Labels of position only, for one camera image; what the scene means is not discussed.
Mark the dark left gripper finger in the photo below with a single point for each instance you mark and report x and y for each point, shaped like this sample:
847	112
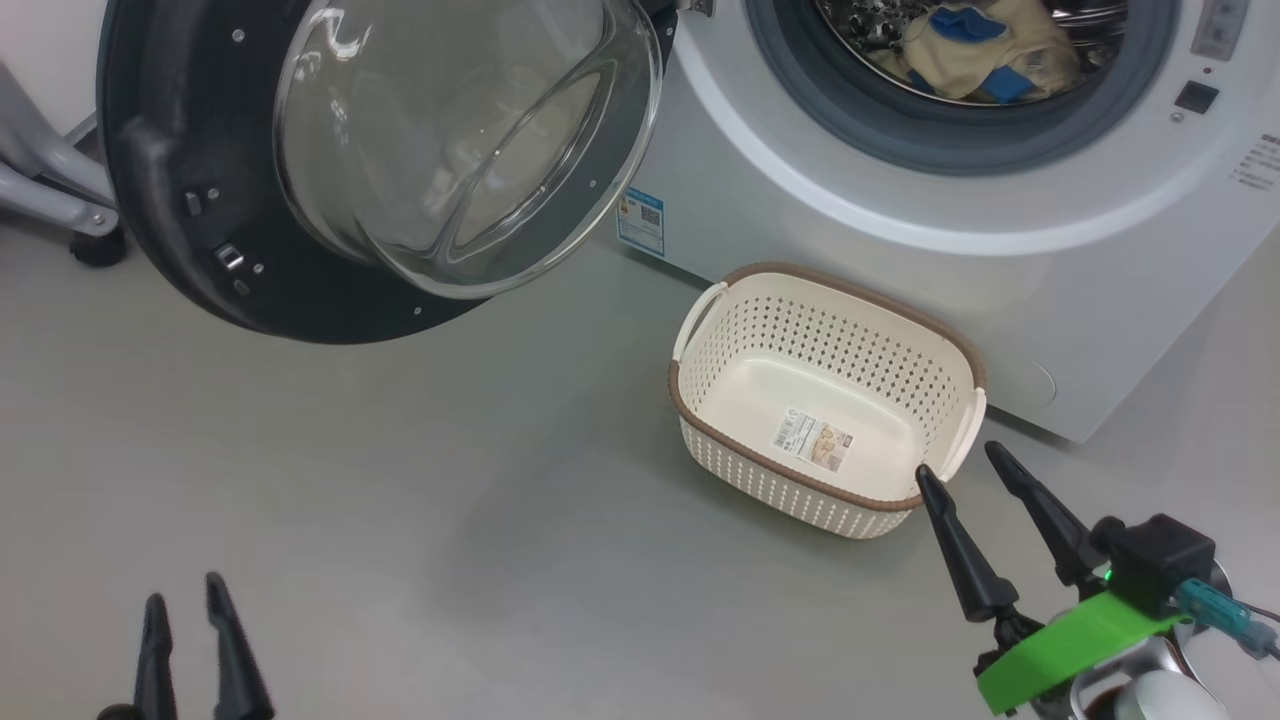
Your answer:
238	670
155	670

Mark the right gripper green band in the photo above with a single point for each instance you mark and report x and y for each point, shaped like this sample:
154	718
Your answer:
1070	650

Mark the round black glass washer door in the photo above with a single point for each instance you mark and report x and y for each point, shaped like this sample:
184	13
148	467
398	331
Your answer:
180	200

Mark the cream garment blue cuffs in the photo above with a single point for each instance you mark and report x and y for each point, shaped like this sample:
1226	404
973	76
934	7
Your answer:
950	60

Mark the printed product label in basket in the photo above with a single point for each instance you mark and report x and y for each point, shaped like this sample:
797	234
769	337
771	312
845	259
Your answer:
812	440

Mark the cream perforated basket brown rim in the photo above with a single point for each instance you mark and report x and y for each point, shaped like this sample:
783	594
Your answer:
790	490

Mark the white front-load washing machine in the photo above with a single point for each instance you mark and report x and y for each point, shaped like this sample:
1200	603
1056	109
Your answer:
900	260

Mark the metal washer door hinge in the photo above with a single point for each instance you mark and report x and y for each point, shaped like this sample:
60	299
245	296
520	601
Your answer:
697	7

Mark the blue energy label sticker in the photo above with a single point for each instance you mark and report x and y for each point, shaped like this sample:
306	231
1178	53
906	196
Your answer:
641	222

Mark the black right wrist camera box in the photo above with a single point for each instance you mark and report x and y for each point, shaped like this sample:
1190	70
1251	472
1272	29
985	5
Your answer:
1160	560

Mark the grey metal frame black caster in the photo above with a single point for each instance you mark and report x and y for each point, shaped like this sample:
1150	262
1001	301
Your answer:
50	190

